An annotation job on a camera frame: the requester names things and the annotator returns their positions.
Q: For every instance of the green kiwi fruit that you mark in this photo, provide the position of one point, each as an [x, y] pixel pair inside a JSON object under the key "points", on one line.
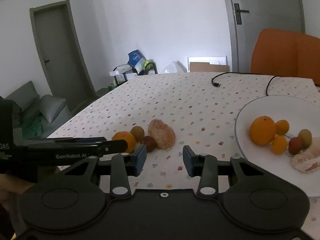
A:
{"points": [[138, 132]]}

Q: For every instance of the white ceramic plate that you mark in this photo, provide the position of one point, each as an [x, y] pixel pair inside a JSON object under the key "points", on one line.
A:
{"points": [[300, 114]]}

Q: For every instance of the small kumquat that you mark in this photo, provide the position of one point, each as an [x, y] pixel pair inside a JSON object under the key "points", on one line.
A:
{"points": [[279, 145], [282, 127]]}

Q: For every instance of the grey sofa cushion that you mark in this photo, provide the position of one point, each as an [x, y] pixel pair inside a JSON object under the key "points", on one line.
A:
{"points": [[51, 106]]}

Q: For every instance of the olive green side door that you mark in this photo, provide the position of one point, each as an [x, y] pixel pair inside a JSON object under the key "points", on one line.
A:
{"points": [[60, 54]]}

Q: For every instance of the blue plastic bag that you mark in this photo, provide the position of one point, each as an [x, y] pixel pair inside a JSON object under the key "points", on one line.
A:
{"points": [[136, 59]]}

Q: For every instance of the cardboard and white board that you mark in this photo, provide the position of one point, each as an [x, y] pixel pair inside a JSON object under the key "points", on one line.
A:
{"points": [[208, 64]]}

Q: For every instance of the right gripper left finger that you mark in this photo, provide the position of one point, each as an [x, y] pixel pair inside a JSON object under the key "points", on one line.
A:
{"points": [[124, 166]]}

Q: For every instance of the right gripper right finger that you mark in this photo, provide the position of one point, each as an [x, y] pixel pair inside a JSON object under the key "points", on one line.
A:
{"points": [[203, 166]]}

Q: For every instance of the large orange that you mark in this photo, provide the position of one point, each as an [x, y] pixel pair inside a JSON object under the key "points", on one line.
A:
{"points": [[262, 131]]}

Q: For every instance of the white plastic bag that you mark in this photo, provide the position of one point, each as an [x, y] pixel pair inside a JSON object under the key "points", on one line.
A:
{"points": [[174, 67]]}

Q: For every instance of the orange chair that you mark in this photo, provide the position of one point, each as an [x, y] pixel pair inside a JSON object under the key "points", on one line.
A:
{"points": [[287, 54]]}

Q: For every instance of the person's left hand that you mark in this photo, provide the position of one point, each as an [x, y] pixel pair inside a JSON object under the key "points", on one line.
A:
{"points": [[13, 185]]}

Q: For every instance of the dark red plum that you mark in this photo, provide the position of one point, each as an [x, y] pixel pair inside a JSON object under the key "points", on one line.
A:
{"points": [[295, 145], [149, 142]]}

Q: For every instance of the peeled pomelo piece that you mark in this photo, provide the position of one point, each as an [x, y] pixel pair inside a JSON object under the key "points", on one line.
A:
{"points": [[163, 134], [308, 160]]}

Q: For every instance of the grey door with handle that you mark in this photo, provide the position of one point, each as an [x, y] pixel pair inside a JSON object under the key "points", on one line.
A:
{"points": [[248, 18]]}

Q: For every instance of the black metal storage rack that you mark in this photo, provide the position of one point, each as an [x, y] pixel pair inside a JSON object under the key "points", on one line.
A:
{"points": [[123, 73]]}

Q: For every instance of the dotted white tablecloth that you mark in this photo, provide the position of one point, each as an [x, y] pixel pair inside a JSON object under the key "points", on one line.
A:
{"points": [[201, 108]]}

